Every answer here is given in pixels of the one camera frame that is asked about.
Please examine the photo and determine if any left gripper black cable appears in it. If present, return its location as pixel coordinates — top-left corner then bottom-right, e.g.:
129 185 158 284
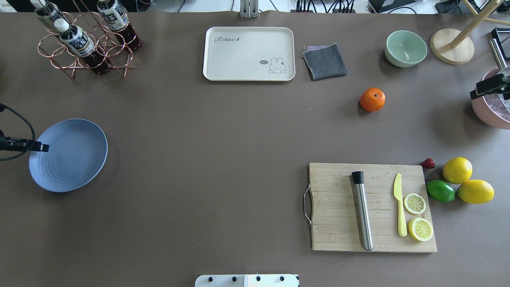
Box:
0 103 36 162

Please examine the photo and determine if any bamboo cutting board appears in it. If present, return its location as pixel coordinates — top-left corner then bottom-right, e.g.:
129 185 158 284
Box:
308 162 437 253

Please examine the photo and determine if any grey folded cloth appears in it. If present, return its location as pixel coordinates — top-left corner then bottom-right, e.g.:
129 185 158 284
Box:
301 43 348 81

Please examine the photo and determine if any copper wire bottle rack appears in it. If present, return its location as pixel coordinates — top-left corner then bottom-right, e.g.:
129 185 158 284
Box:
37 0 139 78

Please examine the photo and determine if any tea bottle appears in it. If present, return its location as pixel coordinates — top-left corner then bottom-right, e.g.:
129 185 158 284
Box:
30 0 67 31
53 18 110 75
97 0 142 51

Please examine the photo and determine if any orange fruit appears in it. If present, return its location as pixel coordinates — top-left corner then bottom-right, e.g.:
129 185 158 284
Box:
359 88 386 112

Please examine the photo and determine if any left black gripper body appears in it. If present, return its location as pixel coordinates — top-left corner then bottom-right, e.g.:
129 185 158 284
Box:
0 130 20 152

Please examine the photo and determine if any cream rabbit tray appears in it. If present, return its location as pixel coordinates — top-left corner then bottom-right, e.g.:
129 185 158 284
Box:
202 27 296 81

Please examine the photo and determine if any yellow plastic knife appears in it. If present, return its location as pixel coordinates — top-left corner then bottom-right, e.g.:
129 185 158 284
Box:
393 173 408 237

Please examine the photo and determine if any tea bottle lower left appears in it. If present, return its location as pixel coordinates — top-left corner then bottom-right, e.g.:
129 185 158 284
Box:
53 18 110 75

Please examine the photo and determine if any lemon half upper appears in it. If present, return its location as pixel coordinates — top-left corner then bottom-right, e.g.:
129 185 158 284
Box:
408 218 434 242

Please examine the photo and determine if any steel muddler black tip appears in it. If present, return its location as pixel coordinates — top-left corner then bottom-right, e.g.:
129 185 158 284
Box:
351 171 374 251

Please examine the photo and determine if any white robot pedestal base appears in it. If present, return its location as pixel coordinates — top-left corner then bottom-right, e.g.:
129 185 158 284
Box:
194 274 300 287

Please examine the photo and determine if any green lime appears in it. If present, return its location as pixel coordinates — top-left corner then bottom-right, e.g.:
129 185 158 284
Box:
426 180 455 203

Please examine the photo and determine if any tea bottle lower right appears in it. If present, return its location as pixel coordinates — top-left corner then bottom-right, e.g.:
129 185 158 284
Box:
30 0 67 31

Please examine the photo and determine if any blue plate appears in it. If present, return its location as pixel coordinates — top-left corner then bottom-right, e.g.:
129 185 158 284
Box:
29 118 108 193

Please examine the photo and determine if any yellow lemon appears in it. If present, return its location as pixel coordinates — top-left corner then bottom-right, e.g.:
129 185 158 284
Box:
442 157 473 184
457 179 495 204

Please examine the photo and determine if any green bowl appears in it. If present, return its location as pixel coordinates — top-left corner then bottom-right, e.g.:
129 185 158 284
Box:
384 30 428 68

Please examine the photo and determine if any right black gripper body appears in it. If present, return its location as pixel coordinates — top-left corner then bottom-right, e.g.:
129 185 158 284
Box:
477 73 506 94

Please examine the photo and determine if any wooden glass stand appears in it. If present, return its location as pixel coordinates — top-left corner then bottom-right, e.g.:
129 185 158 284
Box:
430 0 510 65

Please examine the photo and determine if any tea bottle upper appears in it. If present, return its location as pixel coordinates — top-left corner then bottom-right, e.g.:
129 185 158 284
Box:
97 0 142 51

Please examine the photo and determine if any red strawberry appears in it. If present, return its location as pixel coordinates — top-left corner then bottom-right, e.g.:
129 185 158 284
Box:
420 158 436 169

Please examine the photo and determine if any pink ice bowl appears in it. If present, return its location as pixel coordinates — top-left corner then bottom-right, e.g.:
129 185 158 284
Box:
471 93 510 130

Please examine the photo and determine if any yellow lemon far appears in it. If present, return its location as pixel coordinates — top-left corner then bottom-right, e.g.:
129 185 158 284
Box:
457 179 495 204

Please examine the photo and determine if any yellow lemon near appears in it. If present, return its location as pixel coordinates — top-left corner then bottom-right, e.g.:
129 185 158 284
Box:
442 157 473 184

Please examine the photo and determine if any lemon slice lower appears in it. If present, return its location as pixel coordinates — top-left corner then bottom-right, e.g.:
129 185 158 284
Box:
403 193 427 215

